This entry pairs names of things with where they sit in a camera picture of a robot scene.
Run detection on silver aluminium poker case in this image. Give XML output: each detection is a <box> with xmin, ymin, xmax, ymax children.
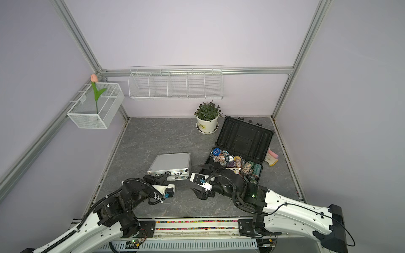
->
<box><xmin>147</xmin><ymin>152</ymin><xmax>192</xmax><ymax>181</ymax></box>

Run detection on black poker set case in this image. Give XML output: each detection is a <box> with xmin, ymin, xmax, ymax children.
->
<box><xmin>198</xmin><ymin>117</ymin><xmax>274</xmax><ymax>183</ymax></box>

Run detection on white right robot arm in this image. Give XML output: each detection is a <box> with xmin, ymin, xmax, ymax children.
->
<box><xmin>190</xmin><ymin>170</ymin><xmax>350</xmax><ymax>253</ymax></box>

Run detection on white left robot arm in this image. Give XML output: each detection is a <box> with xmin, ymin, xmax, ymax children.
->
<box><xmin>24</xmin><ymin>175</ymin><xmax>176</xmax><ymax>253</ymax></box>

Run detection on striped poker chip stack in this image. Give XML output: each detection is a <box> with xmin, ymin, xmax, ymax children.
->
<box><xmin>213</xmin><ymin>154</ymin><xmax>226</xmax><ymax>163</ymax></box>

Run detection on purple poker chip stack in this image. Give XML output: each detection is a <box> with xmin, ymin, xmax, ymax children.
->
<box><xmin>226</xmin><ymin>160</ymin><xmax>242</xmax><ymax>168</ymax></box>

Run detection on mixed poker chip row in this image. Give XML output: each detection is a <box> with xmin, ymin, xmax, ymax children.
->
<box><xmin>239</xmin><ymin>161</ymin><xmax>255</xmax><ymax>176</ymax></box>

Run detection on green poker chip row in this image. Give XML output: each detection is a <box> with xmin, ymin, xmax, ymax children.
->
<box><xmin>251</xmin><ymin>163</ymin><xmax>263</xmax><ymax>181</ymax></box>

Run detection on playing card deck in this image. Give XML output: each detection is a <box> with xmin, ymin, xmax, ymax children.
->
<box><xmin>226</xmin><ymin>167</ymin><xmax>240</xmax><ymax>175</ymax></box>

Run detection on blue round dealer chip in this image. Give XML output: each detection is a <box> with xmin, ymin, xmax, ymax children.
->
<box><xmin>211</xmin><ymin>148</ymin><xmax>222</xmax><ymax>156</ymax></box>

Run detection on white cotton work glove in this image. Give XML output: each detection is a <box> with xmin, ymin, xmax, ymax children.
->
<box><xmin>265</xmin><ymin>154</ymin><xmax>278</xmax><ymax>166</ymax></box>

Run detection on white plant pot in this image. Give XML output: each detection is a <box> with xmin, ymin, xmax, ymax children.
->
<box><xmin>196</xmin><ymin>117</ymin><xmax>218</xmax><ymax>134</ymax></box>

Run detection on white pot saucer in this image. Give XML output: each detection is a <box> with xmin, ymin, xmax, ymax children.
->
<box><xmin>196</xmin><ymin>122</ymin><xmax>219</xmax><ymax>135</ymax></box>

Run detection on purple pink garden trowel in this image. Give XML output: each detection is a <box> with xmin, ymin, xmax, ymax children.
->
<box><xmin>267</xmin><ymin>149</ymin><xmax>279</xmax><ymax>159</ymax></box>

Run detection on green potted plant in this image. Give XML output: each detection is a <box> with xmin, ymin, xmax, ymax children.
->
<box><xmin>194</xmin><ymin>101</ymin><xmax>223</xmax><ymax>121</ymax></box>

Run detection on artificial pink tulip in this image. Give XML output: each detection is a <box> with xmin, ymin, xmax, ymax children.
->
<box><xmin>90</xmin><ymin>74</ymin><xmax>107</xmax><ymax>114</ymax></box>

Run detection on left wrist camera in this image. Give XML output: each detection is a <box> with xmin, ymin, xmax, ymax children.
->
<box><xmin>153</xmin><ymin>184</ymin><xmax>176</xmax><ymax>200</ymax></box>

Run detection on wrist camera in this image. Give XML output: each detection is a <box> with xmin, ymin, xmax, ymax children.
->
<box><xmin>190</xmin><ymin>173</ymin><xmax>212</xmax><ymax>191</ymax></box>
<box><xmin>153</xmin><ymin>184</ymin><xmax>176</xmax><ymax>200</ymax></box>

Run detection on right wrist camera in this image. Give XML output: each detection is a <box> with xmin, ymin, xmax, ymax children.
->
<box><xmin>190</xmin><ymin>173</ymin><xmax>212</xmax><ymax>191</ymax></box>

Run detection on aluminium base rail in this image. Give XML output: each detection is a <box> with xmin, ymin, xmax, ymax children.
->
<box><xmin>72</xmin><ymin>215</ymin><xmax>330</xmax><ymax>239</ymax></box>

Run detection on white vented cable duct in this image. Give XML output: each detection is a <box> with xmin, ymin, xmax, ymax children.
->
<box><xmin>112</xmin><ymin>238</ymin><xmax>258</xmax><ymax>253</ymax></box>

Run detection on white mesh wall basket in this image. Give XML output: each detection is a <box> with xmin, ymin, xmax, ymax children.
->
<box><xmin>66</xmin><ymin>82</ymin><xmax>124</xmax><ymax>129</ymax></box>

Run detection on white wire wall shelf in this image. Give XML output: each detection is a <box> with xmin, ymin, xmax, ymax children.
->
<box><xmin>128</xmin><ymin>65</ymin><xmax>224</xmax><ymax>100</ymax></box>

